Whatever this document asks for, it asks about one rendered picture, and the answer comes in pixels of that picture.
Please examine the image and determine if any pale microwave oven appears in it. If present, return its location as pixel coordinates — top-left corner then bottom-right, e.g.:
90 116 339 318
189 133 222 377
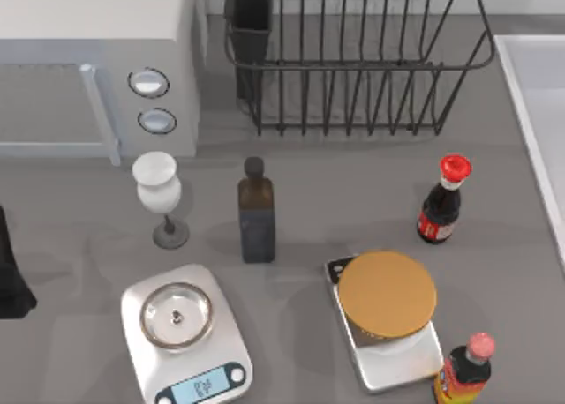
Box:
0 0 210 167

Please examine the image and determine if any pink capped orange label bottle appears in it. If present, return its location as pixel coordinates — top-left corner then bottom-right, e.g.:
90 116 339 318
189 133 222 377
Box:
433 332 496 404

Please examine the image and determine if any small microwave knob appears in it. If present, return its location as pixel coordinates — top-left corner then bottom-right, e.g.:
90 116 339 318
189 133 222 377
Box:
137 107 178 136

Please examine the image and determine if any pale microwave door handle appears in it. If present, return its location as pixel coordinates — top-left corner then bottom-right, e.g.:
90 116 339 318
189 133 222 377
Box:
79 63 122 167

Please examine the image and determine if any black cutlery holder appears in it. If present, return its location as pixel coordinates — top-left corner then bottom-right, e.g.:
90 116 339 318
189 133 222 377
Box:
224 0 275 101

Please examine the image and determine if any dark square glass bottle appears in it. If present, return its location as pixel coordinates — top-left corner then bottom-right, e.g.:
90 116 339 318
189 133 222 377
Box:
237 156 277 264

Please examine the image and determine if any silver kitchen scale with display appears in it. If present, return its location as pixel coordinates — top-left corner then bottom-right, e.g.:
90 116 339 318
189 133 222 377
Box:
120 263 254 404

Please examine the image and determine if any white goblet cup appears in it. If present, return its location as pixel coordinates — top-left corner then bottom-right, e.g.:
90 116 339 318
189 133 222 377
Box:
132 152 191 250

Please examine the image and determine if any red capped dark sauce bottle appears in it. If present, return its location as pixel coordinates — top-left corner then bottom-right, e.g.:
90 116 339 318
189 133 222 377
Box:
417 153 473 245

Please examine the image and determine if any silver scale with gold plate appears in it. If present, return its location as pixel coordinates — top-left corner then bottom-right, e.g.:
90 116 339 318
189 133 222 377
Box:
325 250 445 393

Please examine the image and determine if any large microwave knob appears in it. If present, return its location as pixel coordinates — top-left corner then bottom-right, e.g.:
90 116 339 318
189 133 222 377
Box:
127 66 170 100

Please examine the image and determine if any dark wire dish rack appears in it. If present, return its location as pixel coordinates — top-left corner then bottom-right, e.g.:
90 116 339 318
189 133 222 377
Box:
222 0 495 137

